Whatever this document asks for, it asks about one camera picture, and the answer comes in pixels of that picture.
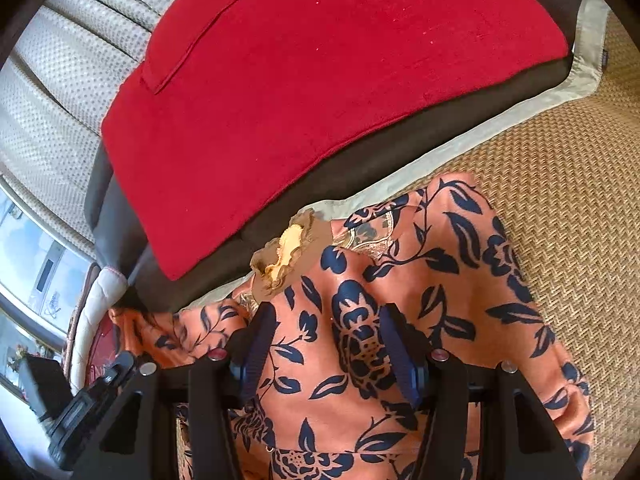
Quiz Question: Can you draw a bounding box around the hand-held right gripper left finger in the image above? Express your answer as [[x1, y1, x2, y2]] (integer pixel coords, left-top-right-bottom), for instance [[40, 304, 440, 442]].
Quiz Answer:
[[75, 303, 278, 480]]

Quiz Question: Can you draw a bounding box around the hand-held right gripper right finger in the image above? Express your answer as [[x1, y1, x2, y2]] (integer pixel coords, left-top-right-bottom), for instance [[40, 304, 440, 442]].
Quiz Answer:
[[378, 304, 592, 480]]

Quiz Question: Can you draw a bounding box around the orange floral garment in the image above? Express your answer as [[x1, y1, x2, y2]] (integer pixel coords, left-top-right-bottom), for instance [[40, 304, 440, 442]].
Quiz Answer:
[[107, 172, 598, 480]]

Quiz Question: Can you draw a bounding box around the red starburst box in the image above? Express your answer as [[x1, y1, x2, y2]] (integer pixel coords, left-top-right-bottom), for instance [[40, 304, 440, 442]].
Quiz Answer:
[[86, 312, 123, 383]]

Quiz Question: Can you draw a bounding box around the window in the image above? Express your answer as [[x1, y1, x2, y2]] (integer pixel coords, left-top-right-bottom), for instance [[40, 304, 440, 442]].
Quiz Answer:
[[0, 175, 98, 401]]

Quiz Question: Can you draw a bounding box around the woven rattan mat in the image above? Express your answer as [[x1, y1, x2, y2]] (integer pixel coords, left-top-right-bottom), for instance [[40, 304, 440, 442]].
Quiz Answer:
[[172, 7, 640, 480]]

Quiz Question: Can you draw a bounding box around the red cloth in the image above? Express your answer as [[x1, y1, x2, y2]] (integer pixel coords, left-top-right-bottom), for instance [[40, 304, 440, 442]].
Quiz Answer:
[[100, 0, 571, 282]]

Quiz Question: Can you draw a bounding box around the beige dotted upholstery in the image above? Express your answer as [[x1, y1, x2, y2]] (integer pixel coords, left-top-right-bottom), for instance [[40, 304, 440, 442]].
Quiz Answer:
[[0, 0, 173, 261]]

